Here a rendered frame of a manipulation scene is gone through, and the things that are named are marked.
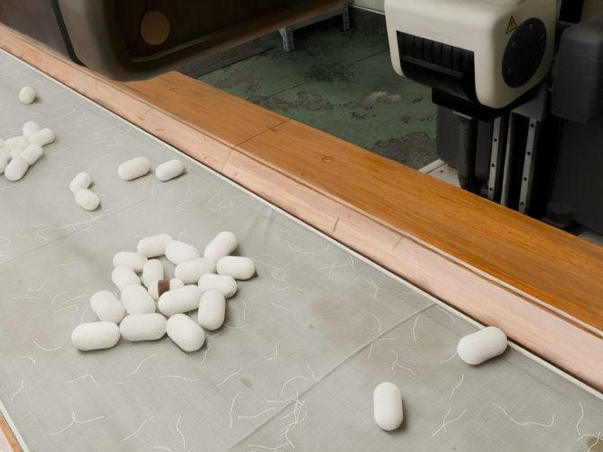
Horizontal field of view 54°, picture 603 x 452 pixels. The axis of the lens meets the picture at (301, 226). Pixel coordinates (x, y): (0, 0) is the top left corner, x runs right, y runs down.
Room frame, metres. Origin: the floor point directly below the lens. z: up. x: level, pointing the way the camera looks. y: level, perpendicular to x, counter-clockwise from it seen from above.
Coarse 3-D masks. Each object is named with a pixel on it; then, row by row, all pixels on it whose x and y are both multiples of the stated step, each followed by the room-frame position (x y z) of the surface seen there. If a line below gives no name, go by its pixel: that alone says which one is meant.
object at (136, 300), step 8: (128, 288) 0.39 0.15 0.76; (136, 288) 0.39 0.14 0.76; (128, 296) 0.38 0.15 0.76; (136, 296) 0.37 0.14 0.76; (144, 296) 0.37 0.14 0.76; (128, 304) 0.37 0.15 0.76; (136, 304) 0.37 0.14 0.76; (144, 304) 0.37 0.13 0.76; (152, 304) 0.37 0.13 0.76; (128, 312) 0.37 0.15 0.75; (136, 312) 0.36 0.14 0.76; (144, 312) 0.36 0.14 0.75; (152, 312) 0.37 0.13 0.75
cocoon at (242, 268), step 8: (224, 256) 0.42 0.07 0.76; (232, 256) 0.41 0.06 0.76; (224, 264) 0.41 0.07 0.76; (232, 264) 0.40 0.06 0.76; (240, 264) 0.40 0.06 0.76; (248, 264) 0.40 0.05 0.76; (224, 272) 0.40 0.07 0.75; (232, 272) 0.40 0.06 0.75; (240, 272) 0.40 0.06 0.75; (248, 272) 0.40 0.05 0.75
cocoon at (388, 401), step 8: (384, 384) 0.26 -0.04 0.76; (392, 384) 0.26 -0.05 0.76; (376, 392) 0.25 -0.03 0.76; (384, 392) 0.25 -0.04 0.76; (392, 392) 0.25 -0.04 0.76; (400, 392) 0.25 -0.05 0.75; (376, 400) 0.25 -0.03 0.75; (384, 400) 0.24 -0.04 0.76; (392, 400) 0.24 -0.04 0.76; (400, 400) 0.24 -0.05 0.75; (376, 408) 0.24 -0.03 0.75; (384, 408) 0.24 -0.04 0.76; (392, 408) 0.24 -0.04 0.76; (400, 408) 0.24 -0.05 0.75; (376, 416) 0.24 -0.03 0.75; (384, 416) 0.23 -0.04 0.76; (392, 416) 0.23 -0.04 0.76; (400, 416) 0.23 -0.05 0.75; (384, 424) 0.23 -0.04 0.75; (392, 424) 0.23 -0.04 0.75
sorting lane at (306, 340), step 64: (0, 64) 1.10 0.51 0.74; (0, 128) 0.81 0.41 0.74; (64, 128) 0.78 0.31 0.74; (128, 128) 0.75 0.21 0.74; (0, 192) 0.62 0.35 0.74; (64, 192) 0.60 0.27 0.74; (128, 192) 0.58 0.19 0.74; (192, 192) 0.56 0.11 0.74; (0, 256) 0.49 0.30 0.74; (64, 256) 0.47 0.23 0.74; (256, 256) 0.43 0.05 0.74; (320, 256) 0.42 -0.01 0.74; (0, 320) 0.39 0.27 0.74; (64, 320) 0.38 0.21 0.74; (256, 320) 0.35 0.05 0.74; (320, 320) 0.34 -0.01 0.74; (384, 320) 0.33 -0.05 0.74; (448, 320) 0.32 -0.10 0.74; (0, 384) 0.32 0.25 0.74; (64, 384) 0.31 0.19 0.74; (128, 384) 0.30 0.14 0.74; (192, 384) 0.29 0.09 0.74; (256, 384) 0.29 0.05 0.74; (320, 384) 0.28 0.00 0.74; (448, 384) 0.26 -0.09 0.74; (512, 384) 0.26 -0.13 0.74; (576, 384) 0.25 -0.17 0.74; (64, 448) 0.25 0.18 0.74; (128, 448) 0.25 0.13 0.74; (192, 448) 0.24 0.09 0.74; (256, 448) 0.23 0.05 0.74; (320, 448) 0.23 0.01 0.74; (384, 448) 0.22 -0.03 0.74; (448, 448) 0.21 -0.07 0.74; (512, 448) 0.21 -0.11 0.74; (576, 448) 0.20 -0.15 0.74
